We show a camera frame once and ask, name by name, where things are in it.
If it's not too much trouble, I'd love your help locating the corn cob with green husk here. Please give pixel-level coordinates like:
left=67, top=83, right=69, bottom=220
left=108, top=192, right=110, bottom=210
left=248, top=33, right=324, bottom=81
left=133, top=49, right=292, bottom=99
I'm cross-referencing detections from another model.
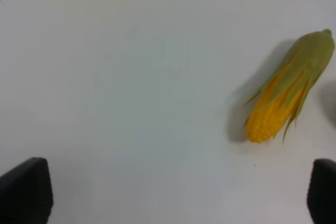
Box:
left=245, top=29, right=335, bottom=143

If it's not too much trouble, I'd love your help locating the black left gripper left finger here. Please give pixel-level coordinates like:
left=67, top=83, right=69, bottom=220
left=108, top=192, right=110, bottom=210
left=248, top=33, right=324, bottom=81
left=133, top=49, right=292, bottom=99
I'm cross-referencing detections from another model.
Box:
left=1, top=157, right=54, bottom=224

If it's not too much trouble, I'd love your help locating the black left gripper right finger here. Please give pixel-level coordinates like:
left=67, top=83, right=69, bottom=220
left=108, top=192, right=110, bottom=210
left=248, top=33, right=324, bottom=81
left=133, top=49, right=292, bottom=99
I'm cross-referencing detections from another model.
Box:
left=307, top=158, right=335, bottom=224

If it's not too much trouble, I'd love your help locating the red yellow apple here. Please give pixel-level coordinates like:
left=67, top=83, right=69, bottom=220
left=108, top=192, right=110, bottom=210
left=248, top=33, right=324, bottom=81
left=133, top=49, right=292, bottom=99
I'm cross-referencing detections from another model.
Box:
left=323, top=81, right=335, bottom=126

